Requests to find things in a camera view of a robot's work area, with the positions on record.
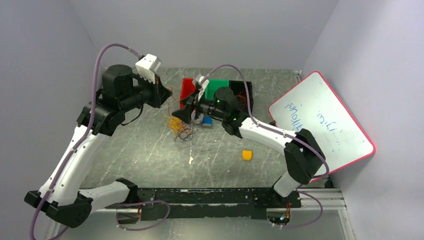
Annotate right purple cable hose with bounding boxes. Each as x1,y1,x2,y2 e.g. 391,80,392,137
198,63,330,230

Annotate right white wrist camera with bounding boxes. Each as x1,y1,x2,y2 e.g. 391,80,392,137
192,74,210,99

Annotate yellow orange cables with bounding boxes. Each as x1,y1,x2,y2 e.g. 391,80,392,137
164,114,193,138

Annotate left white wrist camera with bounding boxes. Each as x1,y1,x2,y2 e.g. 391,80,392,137
135,54,162,83

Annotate green plastic bin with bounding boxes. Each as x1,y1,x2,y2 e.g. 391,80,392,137
204,79,230,100

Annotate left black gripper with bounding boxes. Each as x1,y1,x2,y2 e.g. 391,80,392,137
120,70,173,112

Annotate blue block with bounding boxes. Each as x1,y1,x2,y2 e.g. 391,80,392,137
202,116,213,128

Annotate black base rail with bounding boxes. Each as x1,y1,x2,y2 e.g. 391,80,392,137
107,187,302,221

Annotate purple dark cables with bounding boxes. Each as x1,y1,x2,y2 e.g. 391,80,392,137
173,124,200,143

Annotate clear plastic cup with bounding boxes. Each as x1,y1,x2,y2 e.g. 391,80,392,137
191,114,204,125

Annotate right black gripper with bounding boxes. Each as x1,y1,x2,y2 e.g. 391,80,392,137
171,88,227,125

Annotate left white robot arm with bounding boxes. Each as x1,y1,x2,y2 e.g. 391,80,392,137
24,64,172,228

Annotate orange yellow block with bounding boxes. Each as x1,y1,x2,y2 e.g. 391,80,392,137
241,149,253,161

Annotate white board with pink frame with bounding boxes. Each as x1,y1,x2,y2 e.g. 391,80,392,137
268,71,376,173

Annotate black plastic bin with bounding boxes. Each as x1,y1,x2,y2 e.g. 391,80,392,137
229,80,254,114

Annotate purple cable hose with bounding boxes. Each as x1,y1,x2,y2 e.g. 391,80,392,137
198,63,330,230
29,43,171,240

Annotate left purple cable hose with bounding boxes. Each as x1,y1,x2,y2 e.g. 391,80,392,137
29,43,171,240

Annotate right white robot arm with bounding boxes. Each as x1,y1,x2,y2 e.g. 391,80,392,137
171,87,327,207

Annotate red plastic bin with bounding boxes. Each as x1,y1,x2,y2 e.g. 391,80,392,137
179,78,199,109

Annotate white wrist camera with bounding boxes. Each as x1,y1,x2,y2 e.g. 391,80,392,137
135,54,162,83
192,74,210,99

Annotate orange cable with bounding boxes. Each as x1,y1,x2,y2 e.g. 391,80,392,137
235,92,253,110

